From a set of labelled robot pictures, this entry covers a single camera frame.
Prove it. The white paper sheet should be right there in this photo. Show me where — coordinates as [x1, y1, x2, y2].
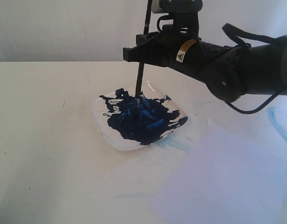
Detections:
[149, 128, 287, 224]

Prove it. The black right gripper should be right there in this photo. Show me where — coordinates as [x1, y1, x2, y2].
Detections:
[122, 17, 212, 80]

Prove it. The white square paint plate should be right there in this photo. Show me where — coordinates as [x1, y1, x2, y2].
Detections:
[88, 81, 188, 151]

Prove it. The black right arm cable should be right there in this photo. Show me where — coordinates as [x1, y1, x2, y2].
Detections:
[155, 15, 287, 115]

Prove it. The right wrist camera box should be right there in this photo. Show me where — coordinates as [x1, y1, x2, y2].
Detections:
[151, 0, 203, 14]

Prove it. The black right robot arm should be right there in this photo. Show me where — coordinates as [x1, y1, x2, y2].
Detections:
[123, 24, 287, 103]

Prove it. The black paintbrush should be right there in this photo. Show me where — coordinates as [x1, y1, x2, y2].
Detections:
[132, 0, 152, 119]

